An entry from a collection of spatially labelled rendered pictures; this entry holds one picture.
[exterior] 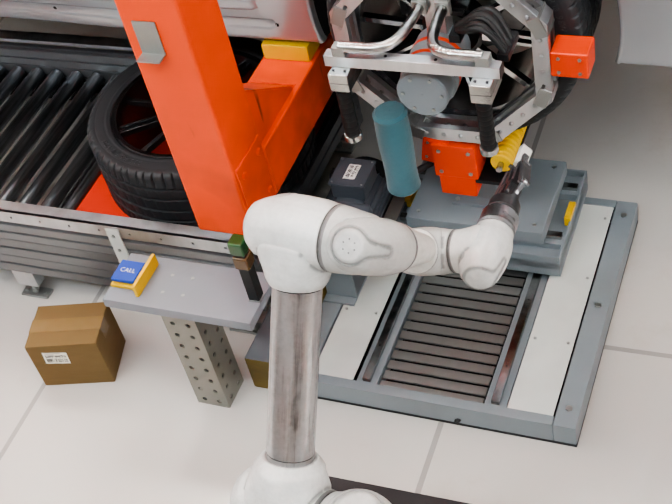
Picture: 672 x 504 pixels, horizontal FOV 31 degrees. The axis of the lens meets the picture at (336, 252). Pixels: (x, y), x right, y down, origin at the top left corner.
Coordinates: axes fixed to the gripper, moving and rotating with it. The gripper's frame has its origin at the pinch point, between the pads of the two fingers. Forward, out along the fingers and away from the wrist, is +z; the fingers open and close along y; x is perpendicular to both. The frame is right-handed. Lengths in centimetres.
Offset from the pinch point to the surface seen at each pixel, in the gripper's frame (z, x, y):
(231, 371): -39, 16, -93
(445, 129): 9.3, 15.1, -17.1
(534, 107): 9.6, 4.8, 6.4
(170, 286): -42, 47, -72
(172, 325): -46, 40, -81
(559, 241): 18, -34, -32
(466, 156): 8.4, 6.1, -19.0
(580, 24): 19.0, 10.6, 26.5
